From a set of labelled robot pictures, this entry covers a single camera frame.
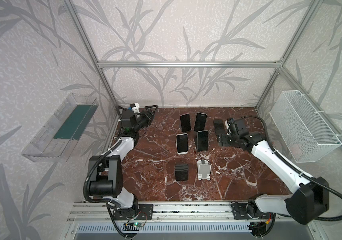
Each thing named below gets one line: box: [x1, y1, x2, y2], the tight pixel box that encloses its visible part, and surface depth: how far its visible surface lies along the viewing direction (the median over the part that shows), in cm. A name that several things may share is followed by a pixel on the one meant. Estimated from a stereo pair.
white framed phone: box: [175, 133, 189, 155], surface depth 95 cm
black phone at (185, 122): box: [180, 113, 191, 133], surface depth 106 cm
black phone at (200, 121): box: [194, 112, 208, 132], surface depth 98 cm
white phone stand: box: [197, 159, 212, 181], surface depth 85 cm
